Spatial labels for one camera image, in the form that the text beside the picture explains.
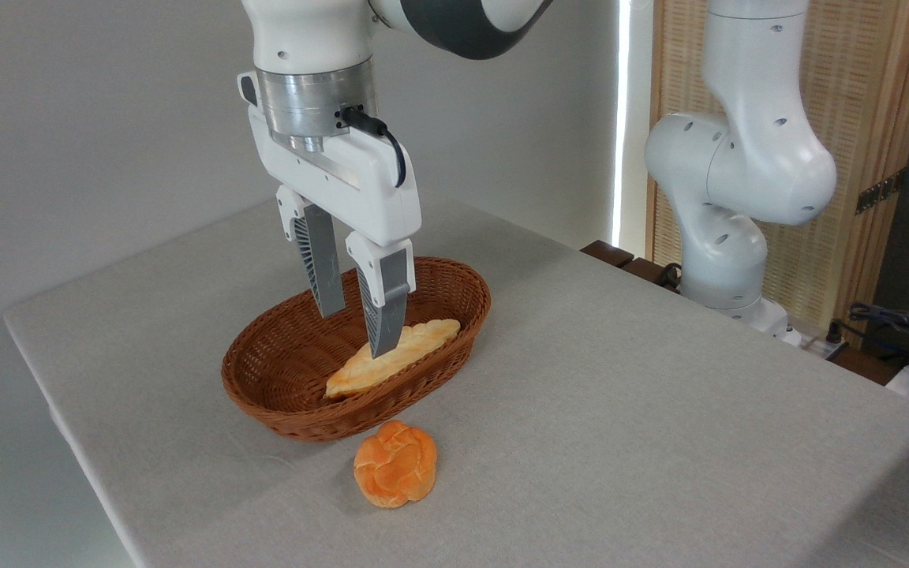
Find silver metal wrist flange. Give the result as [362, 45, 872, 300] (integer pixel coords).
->
[256, 57, 378, 152]

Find long pale bread loaf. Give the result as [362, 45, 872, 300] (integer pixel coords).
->
[325, 319, 462, 398]

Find black cable bundle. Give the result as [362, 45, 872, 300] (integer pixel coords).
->
[847, 302, 909, 372]

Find dark brown wooden board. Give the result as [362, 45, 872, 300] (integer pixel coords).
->
[581, 240, 684, 293]

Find grey tablecloth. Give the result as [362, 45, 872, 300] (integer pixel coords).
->
[3, 189, 909, 568]

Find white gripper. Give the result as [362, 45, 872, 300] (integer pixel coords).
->
[238, 71, 422, 358]

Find brown wicker oval basket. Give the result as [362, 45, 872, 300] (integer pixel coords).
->
[221, 256, 492, 442]

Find wooden folding screen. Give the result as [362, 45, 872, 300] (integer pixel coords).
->
[646, 0, 909, 340]

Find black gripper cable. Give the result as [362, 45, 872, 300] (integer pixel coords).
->
[339, 106, 408, 189]

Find round orange knotted bread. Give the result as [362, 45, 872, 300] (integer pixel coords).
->
[353, 420, 438, 509]

